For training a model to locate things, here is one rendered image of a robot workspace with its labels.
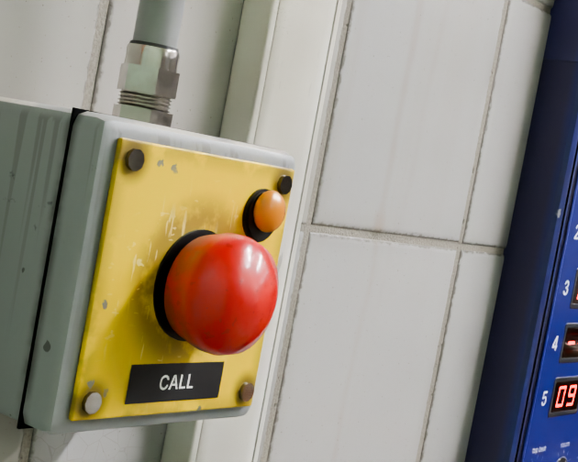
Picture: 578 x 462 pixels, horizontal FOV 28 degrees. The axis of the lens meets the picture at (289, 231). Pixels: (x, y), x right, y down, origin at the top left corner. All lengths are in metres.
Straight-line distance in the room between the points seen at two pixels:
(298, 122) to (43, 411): 0.20
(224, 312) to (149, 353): 0.03
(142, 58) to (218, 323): 0.10
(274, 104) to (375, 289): 0.16
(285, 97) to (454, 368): 0.27
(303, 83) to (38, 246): 0.18
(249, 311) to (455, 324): 0.34
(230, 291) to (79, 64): 0.12
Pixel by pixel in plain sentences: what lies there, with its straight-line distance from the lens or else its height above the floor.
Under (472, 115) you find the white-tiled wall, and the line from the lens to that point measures 0.67.
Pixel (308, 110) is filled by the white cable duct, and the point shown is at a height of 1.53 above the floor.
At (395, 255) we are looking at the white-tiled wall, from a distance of 0.62.
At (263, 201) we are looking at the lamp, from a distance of 0.40.
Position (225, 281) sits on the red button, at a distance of 0.36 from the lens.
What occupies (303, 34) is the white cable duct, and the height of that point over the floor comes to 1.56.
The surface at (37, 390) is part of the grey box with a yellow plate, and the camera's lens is 0.36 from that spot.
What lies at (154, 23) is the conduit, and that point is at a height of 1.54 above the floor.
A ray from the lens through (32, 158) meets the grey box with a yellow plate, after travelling 0.37.
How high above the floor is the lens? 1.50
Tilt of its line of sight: 3 degrees down
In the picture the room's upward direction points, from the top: 10 degrees clockwise
